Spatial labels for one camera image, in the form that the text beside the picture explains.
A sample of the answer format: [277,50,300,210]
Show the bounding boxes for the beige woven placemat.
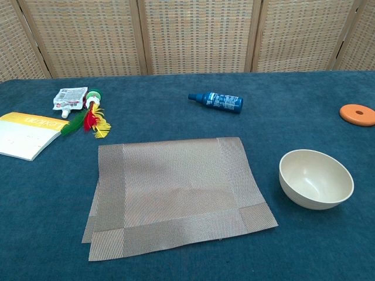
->
[81,136,279,262]

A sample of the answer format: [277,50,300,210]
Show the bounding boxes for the white round bowl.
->
[278,149,355,211]

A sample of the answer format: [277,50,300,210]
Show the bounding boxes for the blue spray bottle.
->
[187,91,244,115]

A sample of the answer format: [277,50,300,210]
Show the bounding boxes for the colourful feather shuttlecock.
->
[60,88,113,139]

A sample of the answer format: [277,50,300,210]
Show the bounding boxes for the woven wicker folding screen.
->
[0,0,375,83]

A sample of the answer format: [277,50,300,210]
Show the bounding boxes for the white spouted food pouch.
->
[52,86,89,119]

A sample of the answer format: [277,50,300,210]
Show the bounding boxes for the blue felt table cover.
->
[0,70,375,281]

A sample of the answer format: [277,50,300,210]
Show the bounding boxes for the orange disc with hole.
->
[339,104,375,127]

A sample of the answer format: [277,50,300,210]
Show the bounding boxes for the yellow and white book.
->
[0,111,70,162]

